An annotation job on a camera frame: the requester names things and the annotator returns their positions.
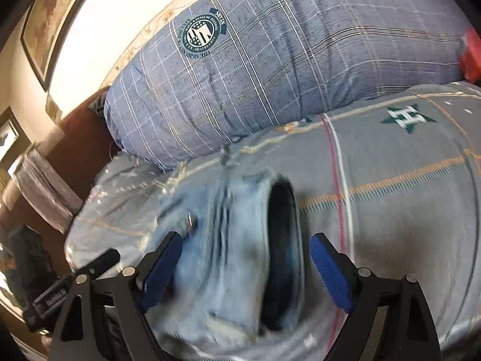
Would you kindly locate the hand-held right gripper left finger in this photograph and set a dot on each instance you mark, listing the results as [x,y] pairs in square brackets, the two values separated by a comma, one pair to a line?
[161,270]

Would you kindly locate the brown headboard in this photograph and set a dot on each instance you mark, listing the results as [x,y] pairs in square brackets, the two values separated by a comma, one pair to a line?
[82,150]

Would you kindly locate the grey hanging cloth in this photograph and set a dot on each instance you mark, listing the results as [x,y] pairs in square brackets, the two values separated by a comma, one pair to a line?
[45,191]

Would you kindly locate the grey patterned bed sheet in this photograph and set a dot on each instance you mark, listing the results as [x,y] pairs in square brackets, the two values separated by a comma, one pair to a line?
[394,195]

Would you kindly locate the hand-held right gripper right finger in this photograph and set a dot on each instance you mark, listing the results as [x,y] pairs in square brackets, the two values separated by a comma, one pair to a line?
[330,270]

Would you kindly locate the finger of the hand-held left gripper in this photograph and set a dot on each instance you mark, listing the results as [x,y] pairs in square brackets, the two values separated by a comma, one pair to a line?
[101,261]

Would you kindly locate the dark clothing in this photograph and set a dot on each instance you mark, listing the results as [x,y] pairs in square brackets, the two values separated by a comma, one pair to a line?
[28,263]

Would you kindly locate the red plastic bag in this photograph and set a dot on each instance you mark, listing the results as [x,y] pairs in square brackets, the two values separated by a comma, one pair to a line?
[471,56]

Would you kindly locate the dark cloth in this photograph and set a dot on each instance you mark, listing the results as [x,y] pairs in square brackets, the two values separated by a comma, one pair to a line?
[98,105]

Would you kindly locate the light blue denim pants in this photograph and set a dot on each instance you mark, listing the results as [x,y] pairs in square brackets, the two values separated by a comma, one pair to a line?
[225,252]

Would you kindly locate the blue plaid pillow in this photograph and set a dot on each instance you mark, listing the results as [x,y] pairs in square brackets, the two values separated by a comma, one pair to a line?
[282,64]

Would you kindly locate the large framed wall picture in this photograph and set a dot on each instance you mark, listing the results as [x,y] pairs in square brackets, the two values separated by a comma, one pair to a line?
[49,22]

